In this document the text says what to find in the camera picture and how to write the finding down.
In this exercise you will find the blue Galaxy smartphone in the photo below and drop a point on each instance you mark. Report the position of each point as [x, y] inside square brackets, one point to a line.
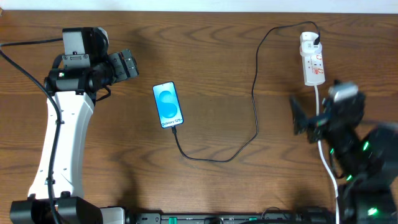
[168, 105]

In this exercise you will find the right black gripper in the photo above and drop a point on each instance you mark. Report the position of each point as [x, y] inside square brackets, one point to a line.
[318, 124]

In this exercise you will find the white charger plug adapter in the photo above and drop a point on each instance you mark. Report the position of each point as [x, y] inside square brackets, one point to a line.
[308, 40]

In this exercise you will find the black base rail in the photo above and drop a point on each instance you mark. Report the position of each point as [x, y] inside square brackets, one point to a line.
[269, 217]

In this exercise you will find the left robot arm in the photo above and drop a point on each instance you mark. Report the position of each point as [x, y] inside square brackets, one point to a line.
[56, 194]

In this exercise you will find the white power strip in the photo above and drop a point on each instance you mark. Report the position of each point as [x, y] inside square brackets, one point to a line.
[312, 62]

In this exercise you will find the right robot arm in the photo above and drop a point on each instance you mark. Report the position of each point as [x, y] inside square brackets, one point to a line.
[369, 165]

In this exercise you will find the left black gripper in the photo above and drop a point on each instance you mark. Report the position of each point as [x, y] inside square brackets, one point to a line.
[121, 73]

